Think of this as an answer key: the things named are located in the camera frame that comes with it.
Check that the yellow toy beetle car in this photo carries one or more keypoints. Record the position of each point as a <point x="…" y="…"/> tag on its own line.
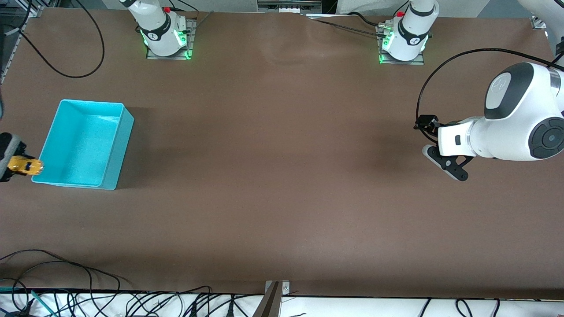
<point x="26" y="166"/>

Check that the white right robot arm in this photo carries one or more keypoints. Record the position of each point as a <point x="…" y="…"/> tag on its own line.
<point x="158" y="35"/>

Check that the turquoise plastic bin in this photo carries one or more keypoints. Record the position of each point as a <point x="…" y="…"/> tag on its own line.
<point x="88" y="154"/>

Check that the silver connector plug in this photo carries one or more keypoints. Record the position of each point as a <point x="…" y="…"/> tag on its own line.
<point x="384" y="29"/>

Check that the teal strip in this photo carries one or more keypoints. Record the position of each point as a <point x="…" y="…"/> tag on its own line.
<point x="6" y="289"/>

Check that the white panel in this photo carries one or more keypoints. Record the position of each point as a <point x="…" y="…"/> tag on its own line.
<point x="370" y="6"/>

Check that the grey power strip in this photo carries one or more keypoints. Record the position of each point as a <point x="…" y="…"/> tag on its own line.
<point x="288" y="5"/>

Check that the black power plug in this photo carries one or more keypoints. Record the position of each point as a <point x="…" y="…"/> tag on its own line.
<point x="194" y="310"/>
<point x="230" y="308"/>

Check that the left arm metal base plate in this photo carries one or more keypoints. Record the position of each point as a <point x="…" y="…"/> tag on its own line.
<point x="401" y="62"/>

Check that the aluminium frame rail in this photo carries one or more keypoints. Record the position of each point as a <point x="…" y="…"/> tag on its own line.
<point x="28" y="12"/>

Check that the metal table edge bracket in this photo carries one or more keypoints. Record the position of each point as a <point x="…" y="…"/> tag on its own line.
<point x="285" y="288"/>

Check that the grey camera stand pole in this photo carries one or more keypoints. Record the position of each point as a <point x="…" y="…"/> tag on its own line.
<point x="269" y="306"/>

